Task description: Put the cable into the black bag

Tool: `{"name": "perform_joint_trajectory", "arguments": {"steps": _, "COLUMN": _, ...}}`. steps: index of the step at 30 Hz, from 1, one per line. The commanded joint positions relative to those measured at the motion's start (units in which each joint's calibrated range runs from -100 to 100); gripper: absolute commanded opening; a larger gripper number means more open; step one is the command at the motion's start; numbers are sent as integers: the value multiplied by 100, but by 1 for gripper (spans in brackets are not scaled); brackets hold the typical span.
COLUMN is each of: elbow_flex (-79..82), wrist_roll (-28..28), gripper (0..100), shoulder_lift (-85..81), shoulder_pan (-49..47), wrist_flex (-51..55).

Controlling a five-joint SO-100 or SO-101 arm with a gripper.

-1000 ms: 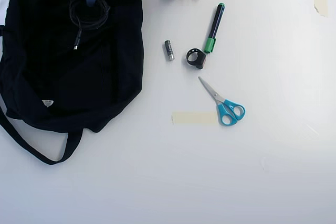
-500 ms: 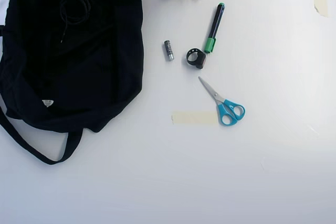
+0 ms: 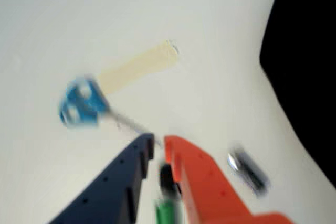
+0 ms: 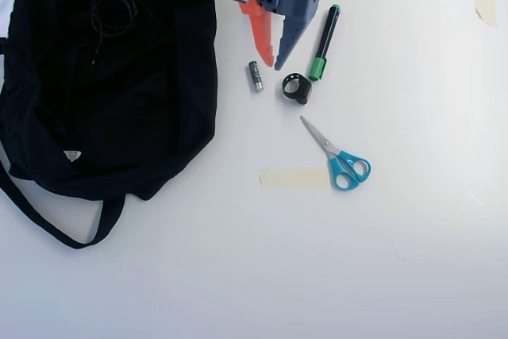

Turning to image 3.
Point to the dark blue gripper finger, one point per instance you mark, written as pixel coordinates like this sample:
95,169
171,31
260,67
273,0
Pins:
110,195

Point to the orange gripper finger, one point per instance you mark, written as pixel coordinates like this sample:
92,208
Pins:
210,190

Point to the black silver AA battery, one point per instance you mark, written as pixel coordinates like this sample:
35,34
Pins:
248,170

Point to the beige masking tape strip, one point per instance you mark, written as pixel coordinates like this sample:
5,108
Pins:
136,66

